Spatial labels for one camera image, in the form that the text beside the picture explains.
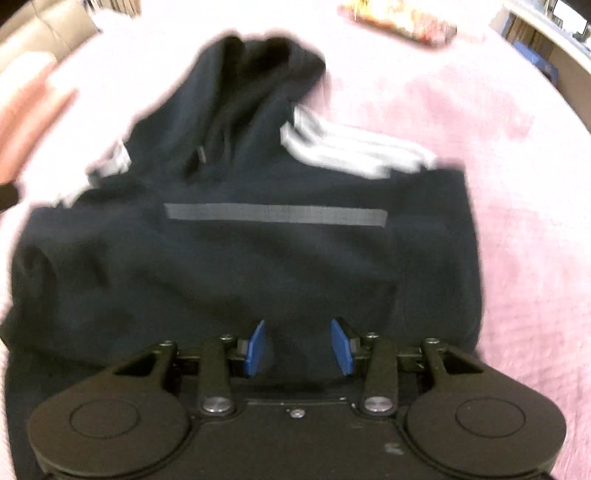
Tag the folded pink blanket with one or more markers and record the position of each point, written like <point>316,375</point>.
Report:
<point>27,106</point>

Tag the beige padded headboard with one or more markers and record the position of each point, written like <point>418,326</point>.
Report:
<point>41,27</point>

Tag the dark navy striped hoodie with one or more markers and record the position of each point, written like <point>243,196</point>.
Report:
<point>277,258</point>

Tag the bed with purple bedspread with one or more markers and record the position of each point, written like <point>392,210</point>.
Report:
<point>508,230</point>

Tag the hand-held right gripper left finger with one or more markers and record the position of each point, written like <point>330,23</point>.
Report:
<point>255,348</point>

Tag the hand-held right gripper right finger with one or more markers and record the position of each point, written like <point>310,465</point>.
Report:
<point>340,346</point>

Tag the colourful snack packet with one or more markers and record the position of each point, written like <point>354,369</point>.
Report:
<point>406,18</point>

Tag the blue stool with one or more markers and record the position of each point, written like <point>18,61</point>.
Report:
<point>538,60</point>

